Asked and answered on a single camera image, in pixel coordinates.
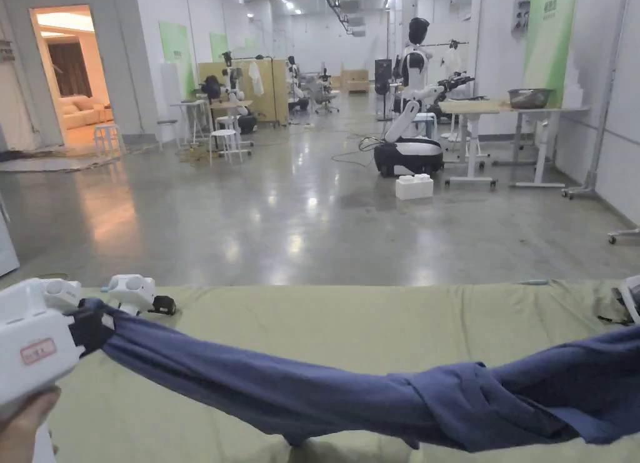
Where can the person's left hand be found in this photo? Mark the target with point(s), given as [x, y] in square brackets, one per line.
[22, 423]

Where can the white hand controller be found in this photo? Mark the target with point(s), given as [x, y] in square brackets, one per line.
[632, 298]

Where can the bed with pale green sheet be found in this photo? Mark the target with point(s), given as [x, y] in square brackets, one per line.
[300, 318]

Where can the dark blue shirt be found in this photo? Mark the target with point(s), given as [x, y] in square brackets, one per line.
[350, 383]

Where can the white and black humanoid robot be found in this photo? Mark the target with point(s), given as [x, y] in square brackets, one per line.
[412, 108]

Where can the wooden crate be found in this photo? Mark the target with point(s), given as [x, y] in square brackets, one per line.
[356, 80]

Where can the wooden screen with white garment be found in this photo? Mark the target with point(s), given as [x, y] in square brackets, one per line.
[260, 90]

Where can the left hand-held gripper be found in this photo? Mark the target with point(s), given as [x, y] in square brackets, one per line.
[30, 328]

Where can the white plastic block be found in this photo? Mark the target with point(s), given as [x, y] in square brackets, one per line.
[414, 185]

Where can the black standing fan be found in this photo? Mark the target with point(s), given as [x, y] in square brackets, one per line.
[383, 78]

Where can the white robot at desk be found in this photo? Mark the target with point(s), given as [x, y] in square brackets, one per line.
[231, 90]

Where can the spare hand-held gripper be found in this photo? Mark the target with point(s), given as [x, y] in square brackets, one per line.
[132, 290]

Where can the beige sofa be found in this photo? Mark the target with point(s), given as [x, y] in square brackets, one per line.
[82, 113]

